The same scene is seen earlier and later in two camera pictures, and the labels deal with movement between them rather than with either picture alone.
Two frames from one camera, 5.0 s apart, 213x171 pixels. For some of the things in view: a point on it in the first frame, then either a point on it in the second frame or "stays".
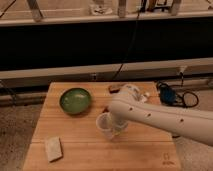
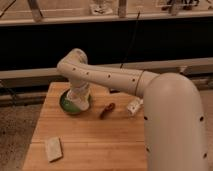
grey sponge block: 54,148 stays
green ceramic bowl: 75,101 stays
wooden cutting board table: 66,136 stays
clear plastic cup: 104,124 -> 80,97
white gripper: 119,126 -> 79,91
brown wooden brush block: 113,89 stays
